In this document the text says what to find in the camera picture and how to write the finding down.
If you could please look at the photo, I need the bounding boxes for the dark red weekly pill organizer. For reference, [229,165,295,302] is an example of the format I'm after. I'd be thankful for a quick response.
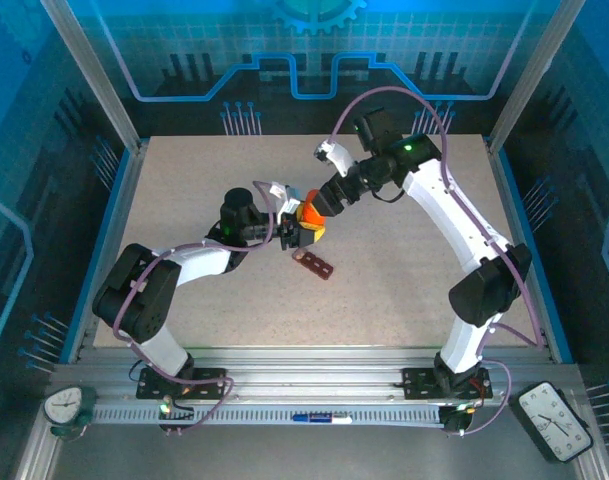
[292,249,335,282]

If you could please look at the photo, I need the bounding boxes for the blue and white marker pen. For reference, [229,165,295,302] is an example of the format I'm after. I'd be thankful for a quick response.
[291,412,353,426]

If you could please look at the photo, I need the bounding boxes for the green round analog clock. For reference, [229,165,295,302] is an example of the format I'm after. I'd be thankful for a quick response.
[43,384,98,441]

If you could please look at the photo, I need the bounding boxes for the black rectangular analog clock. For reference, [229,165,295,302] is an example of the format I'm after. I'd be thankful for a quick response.
[508,380,595,464]

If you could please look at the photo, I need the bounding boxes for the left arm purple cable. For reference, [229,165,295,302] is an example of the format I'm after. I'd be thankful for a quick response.
[112,179,280,386]

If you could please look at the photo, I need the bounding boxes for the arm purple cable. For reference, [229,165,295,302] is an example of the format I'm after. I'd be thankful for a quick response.
[112,179,280,386]
[331,85,548,351]

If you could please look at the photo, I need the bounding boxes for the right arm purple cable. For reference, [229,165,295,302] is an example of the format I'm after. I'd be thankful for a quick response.
[331,85,548,351]

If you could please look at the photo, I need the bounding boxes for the aluminium side rail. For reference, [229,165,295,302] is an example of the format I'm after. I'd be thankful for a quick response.
[486,139,575,364]
[58,142,150,364]

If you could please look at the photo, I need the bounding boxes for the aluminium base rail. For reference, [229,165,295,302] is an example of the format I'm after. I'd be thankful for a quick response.
[53,347,580,406]

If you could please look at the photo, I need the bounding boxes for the aluminium frame post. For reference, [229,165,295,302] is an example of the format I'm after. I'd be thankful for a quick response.
[38,0,148,154]
[486,0,583,151]

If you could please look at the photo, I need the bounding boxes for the slotted grey cable duct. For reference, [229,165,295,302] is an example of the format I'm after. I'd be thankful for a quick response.
[91,403,448,427]

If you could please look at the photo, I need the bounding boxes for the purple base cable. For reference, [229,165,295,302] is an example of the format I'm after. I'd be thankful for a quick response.
[448,360,510,437]
[161,379,235,437]

